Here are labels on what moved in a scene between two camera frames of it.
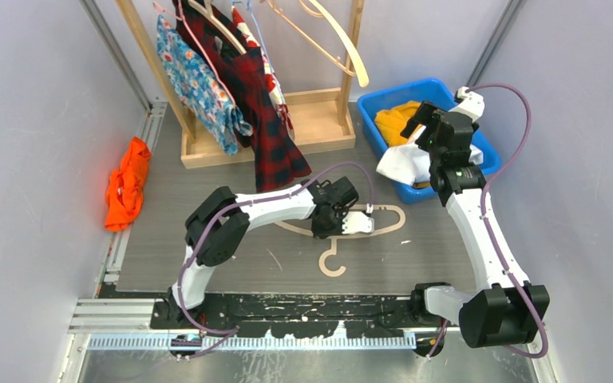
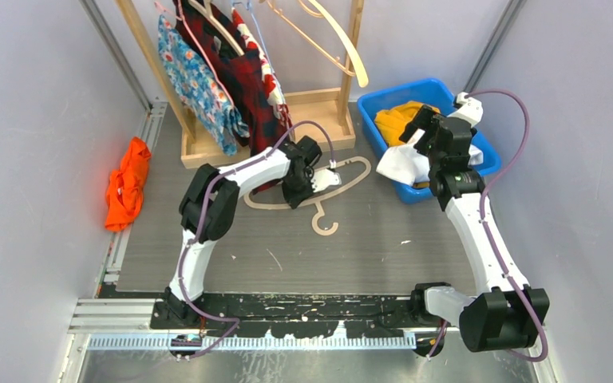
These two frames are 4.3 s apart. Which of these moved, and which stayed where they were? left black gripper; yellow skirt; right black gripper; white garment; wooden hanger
Moved: left black gripper
Stayed: yellow skirt; white garment; right black gripper; wooden hanger
